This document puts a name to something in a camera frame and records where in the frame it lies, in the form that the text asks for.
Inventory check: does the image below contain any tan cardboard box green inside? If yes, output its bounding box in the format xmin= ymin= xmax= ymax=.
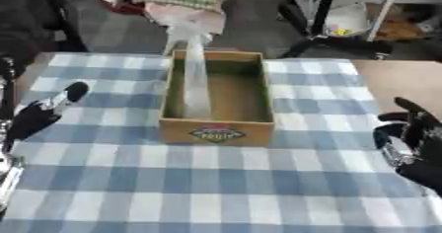
xmin=157 ymin=49 xmax=276 ymax=148

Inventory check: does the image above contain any white plastic bag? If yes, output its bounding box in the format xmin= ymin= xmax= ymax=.
xmin=323 ymin=2 xmax=373 ymax=38

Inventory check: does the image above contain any black chair base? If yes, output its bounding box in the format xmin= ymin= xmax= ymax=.
xmin=277 ymin=0 xmax=394 ymax=60

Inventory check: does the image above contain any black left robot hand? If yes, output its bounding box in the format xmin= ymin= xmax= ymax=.
xmin=1 ymin=81 xmax=92 ymax=153

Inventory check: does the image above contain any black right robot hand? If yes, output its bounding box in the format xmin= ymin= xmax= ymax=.
xmin=371 ymin=96 xmax=442 ymax=197

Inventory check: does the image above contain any pale pink plastic bag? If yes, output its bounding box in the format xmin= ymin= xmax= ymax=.
xmin=143 ymin=2 xmax=228 ymax=55

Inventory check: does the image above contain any white metal frame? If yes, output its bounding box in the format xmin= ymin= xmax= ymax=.
xmin=307 ymin=0 xmax=442 ymax=42

